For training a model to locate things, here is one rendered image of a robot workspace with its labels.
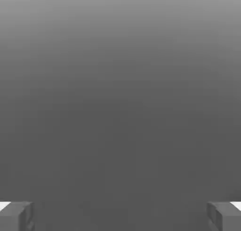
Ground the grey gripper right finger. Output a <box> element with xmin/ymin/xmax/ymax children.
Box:
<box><xmin>206</xmin><ymin>201</ymin><xmax>241</xmax><ymax>231</ymax></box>

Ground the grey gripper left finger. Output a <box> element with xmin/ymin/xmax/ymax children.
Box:
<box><xmin>0</xmin><ymin>201</ymin><xmax>35</xmax><ymax>231</ymax></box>

